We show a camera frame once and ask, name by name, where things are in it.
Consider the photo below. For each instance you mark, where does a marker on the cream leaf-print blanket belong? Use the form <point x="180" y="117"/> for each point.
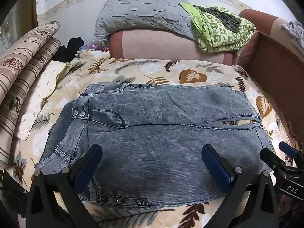
<point x="152" y="71"/>

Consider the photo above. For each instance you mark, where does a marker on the light grey cloth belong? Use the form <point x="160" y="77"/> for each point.
<point x="294" y="29"/>

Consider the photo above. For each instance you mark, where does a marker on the grey quilted blanket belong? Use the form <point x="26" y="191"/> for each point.
<point x="142" y="11"/>

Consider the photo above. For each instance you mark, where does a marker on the cream small-print pillow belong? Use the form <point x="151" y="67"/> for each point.
<point x="41" y="92"/>

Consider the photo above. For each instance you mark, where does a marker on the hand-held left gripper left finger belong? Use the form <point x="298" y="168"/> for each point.
<point x="86" y="171"/>

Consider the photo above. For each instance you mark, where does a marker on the purple printed packets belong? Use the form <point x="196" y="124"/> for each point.
<point x="99" y="44"/>

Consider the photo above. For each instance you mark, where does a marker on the dark grey-green cloth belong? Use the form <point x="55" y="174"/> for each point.
<point x="223" y="16"/>

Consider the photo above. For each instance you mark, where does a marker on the green patterned cloth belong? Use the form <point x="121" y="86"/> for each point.
<point x="220" y="35"/>

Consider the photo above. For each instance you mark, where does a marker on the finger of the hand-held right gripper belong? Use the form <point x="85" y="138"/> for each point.
<point x="270" y="158"/>
<point x="286" y="148"/>

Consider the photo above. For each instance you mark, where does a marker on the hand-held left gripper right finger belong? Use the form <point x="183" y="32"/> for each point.
<point x="216" y="168"/>

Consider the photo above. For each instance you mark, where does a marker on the striped floral rolled quilt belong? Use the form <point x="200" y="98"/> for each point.
<point x="21" y="95"/>
<point x="21" y="52"/>

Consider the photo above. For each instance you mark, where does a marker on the black cloth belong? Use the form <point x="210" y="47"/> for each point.
<point x="68" y="48"/>

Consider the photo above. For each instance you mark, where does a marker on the brown wooden bed board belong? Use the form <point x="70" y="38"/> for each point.
<point x="275" y="66"/>

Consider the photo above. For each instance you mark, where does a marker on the grey-blue denim pants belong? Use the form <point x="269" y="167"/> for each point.
<point x="152" y="135"/>

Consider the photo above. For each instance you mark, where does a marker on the pink and brown bolster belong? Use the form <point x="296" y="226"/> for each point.
<point x="161" y="45"/>

